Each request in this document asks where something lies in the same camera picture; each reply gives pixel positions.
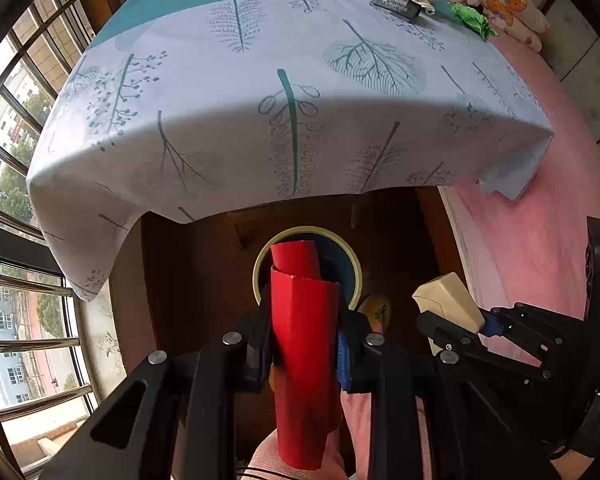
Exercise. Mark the cream cardboard box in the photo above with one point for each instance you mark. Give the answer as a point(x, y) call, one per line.
point(450, 300)

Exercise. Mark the yellow embroidered slipper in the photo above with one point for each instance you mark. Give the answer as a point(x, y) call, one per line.
point(376, 312)

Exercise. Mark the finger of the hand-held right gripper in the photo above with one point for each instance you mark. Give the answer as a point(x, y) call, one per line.
point(445, 332)
point(490, 325)

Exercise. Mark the bear-print pillow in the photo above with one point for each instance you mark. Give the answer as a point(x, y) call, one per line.
point(510, 10)

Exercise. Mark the pink bedsheet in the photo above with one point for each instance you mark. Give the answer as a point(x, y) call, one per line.
point(530, 240)

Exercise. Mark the black box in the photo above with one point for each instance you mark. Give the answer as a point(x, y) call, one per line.
point(395, 4)

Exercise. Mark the green paper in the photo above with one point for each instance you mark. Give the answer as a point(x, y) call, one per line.
point(472, 19)

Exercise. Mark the blue bin with cream rim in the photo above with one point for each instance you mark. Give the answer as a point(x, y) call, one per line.
point(351, 270)

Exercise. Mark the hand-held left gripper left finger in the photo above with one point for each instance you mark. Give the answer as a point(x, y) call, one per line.
point(257, 355)

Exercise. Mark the metal window railing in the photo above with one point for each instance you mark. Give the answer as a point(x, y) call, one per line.
point(30, 342)

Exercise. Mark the pink fleece pants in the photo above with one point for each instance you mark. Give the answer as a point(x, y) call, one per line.
point(265, 460)

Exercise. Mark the dark framed window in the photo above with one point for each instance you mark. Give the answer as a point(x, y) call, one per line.
point(10, 125)

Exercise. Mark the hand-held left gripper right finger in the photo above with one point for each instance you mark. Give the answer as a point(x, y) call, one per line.
point(343, 365)

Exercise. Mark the white leaf-print tablecloth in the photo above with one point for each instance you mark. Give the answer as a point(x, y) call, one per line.
point(230, 110)

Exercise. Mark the red cardboard tube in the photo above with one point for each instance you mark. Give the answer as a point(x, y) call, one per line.
point(305, 360)

